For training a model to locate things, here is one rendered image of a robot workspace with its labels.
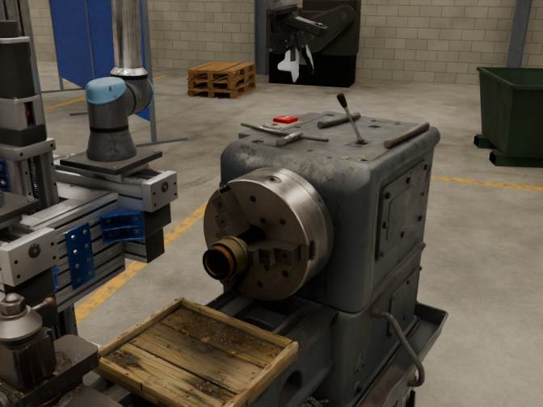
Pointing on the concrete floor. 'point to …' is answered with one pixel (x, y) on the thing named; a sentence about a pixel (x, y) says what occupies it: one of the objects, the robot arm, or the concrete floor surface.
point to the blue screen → (94, 48)
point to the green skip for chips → (511, 115)
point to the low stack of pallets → (221, 78)
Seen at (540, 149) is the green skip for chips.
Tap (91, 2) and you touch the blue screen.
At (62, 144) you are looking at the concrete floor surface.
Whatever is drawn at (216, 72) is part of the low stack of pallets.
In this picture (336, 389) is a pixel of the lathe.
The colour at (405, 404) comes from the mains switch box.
